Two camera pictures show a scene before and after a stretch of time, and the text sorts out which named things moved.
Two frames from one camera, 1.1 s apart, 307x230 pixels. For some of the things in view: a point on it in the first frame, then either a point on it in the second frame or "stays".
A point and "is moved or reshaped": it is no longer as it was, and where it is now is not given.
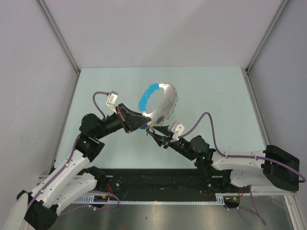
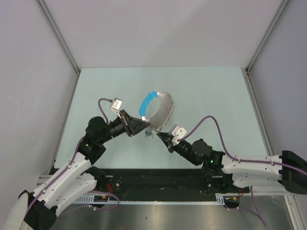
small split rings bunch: x=149 y=128 stays
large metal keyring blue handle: x=167 y=106 is moved or reshaped
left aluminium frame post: x=58 y=32 stays
